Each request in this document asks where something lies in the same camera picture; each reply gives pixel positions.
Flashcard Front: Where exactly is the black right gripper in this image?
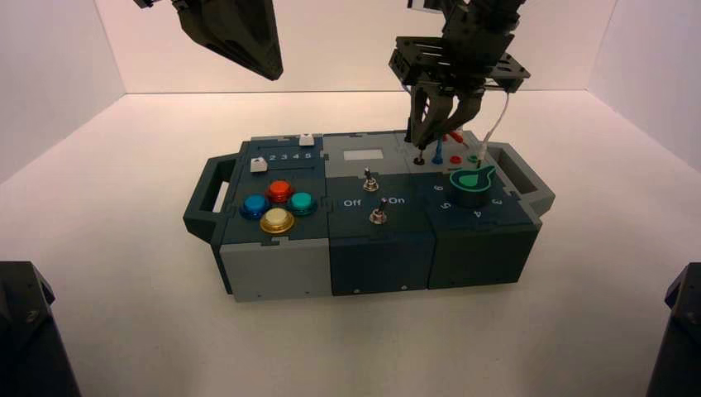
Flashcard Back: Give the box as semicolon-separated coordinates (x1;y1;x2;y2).
389;0;532;150

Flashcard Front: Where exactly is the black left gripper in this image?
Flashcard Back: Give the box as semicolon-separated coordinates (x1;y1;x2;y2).
133;0;284;82

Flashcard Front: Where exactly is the black jumper wire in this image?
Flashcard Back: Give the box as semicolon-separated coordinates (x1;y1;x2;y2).
403;113;426;164

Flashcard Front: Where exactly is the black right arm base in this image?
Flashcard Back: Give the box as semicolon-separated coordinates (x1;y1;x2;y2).
646;262;701;397

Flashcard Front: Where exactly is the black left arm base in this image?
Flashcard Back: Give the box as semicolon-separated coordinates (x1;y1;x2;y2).
0;261;83;397

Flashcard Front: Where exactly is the green rotary knob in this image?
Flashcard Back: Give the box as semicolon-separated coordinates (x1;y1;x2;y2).
448;165;498;208

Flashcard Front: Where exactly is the dark teal grey task box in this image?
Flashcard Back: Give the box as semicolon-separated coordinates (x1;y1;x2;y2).
183;129;557;304

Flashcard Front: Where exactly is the red push button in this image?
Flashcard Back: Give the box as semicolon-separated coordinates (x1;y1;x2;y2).
265;179;295;204

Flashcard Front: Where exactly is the teal push button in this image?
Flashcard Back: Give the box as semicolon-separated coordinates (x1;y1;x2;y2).
287;191;318;217

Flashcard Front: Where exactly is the blue push button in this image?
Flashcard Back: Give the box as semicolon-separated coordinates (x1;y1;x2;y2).
240;194;271;221

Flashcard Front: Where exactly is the yellow push button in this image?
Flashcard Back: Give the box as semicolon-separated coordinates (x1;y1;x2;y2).
259;207;296;236

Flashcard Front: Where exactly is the white jumper wire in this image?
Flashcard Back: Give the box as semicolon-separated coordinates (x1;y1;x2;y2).
457;91;511;170

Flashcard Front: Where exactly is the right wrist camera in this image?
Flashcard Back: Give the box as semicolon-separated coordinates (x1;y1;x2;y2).
407;0;456;13

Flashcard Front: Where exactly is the grey box handle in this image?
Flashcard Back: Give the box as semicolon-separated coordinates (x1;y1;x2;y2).
486;141;557;218

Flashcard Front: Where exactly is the dark teal box handle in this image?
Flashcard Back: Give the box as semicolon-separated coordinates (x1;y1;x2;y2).
183;154;241;244

